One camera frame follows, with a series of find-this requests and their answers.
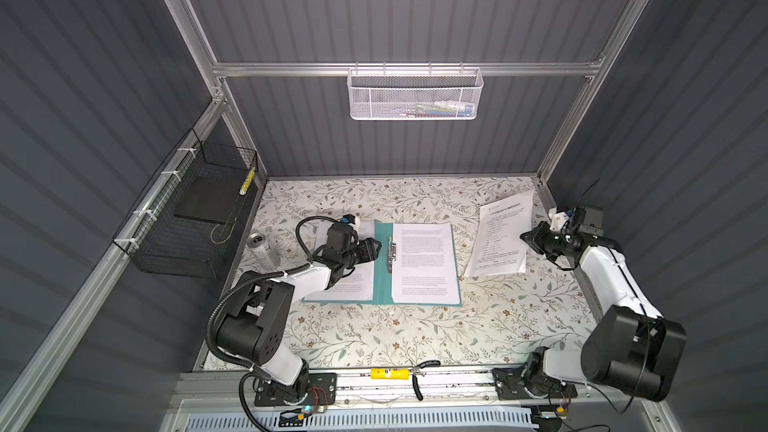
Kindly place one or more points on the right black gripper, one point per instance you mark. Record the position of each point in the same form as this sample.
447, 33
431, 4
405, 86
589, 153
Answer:
535, 239

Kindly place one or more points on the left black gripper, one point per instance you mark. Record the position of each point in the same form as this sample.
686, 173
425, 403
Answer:
367, 251

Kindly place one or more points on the Chinese title paper sheet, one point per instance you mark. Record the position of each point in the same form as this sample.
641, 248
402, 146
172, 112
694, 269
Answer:
498, 248

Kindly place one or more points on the silver folder clip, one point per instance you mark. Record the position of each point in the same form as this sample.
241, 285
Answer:
391, 254

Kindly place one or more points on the teal file folder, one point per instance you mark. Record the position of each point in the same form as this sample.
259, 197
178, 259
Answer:
382, 279

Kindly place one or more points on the XDOF header paper sheet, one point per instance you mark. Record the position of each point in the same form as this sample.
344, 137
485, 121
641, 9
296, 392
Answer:
424, 267

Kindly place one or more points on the English text paper sheet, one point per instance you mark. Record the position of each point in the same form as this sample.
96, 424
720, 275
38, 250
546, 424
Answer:
357, 287

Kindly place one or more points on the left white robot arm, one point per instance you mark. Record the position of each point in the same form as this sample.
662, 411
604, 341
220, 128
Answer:
247, 325

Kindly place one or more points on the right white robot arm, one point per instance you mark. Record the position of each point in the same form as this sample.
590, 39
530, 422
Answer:
632, 348

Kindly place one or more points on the yellow marker pen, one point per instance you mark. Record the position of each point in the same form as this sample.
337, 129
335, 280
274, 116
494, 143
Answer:
247, 181

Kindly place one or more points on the yellow label tag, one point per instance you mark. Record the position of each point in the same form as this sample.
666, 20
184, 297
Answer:
390, 374

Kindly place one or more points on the black notebook in basket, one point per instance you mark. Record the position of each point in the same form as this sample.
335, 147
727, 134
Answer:
209, 200

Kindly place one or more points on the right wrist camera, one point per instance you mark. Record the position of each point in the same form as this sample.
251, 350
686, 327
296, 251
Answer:
559, 219

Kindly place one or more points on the black wire basket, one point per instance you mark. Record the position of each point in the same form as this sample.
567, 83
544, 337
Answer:
157, 242

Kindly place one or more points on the white wire mesh basket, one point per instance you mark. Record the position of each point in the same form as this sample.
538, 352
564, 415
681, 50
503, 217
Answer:
425, 95

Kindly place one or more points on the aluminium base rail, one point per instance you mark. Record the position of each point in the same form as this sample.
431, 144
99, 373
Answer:
355, 386

